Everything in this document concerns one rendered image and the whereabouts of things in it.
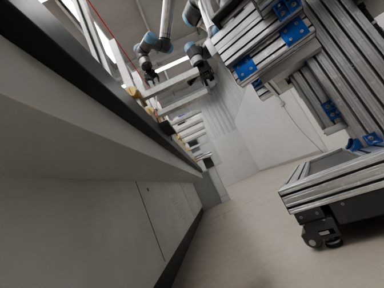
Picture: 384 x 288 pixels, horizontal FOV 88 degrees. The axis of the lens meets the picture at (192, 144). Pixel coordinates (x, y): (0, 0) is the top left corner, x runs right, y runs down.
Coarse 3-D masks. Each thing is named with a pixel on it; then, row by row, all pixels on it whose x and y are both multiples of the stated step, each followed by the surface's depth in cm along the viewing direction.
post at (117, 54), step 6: (108, 42) 94; (114, 42) 94; (114, 48) 93; (114, 54) 92; (120, 54) 92; (120, 60) 91; (120, 66) 91; (126, 66) 92; (120, 72) 90; (126, 72) 90; (126, 78) 89; (132, 78) 92; (126, 84) 88; (132, 84) 88; (138, 102) 86; (144, 108) 88
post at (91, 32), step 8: (72, 0) 68; (80, 0) 67; (80, 8) 66; (88, 8) 70; (80, 16) 66; (88, 16) 65; (88, 24) 65; (88, 32) 63; (96, 32) 65; (88, 40) 64; (96, 40) 63; (96, 48) 63; (104, 48) 66; (96, 56) 62; (104, 56) 62; (104, 64) 61; (112, 72) 62
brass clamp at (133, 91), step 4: (128, 88) 85; (132, 88) 85; (136, 88) 87; (128, 92) 84; (132, 92) 84; (136, 92) 84; (140, 92) 92; (132, 96) 84; (136, 96) 86; (140, 96) 87; (144, 100) 93; (144, 104) 94
